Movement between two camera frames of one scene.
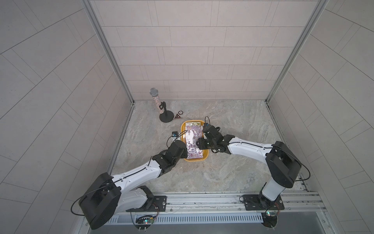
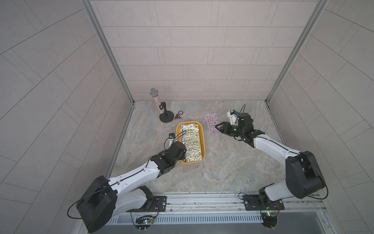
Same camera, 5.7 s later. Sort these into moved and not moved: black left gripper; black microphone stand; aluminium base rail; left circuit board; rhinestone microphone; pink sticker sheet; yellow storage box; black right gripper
Moved: pink sticker sheet; black right gripper; yellow storage box
Not moved: black left gripper; rhinestone microphone; black microphone stand; left circuit board; aluminium base rail
